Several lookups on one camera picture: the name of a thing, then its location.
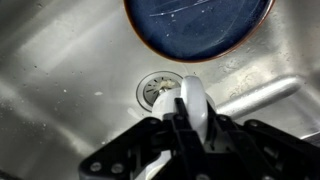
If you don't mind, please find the steel sink drain strainer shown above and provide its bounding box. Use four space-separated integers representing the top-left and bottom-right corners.
135 70 184 113

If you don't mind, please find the white ceramic cup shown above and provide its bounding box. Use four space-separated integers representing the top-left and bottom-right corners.
143 75 218 180

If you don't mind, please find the stainless steel sink basin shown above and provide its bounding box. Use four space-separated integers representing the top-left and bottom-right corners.
0 0 320 180

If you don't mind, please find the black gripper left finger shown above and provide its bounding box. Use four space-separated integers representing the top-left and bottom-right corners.
78 97 211 180

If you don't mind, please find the dark blue ceramic plate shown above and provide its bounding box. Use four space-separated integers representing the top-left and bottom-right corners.
123 0 276 64

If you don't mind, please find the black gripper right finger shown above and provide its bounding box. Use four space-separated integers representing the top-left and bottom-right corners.
204 100 320 180

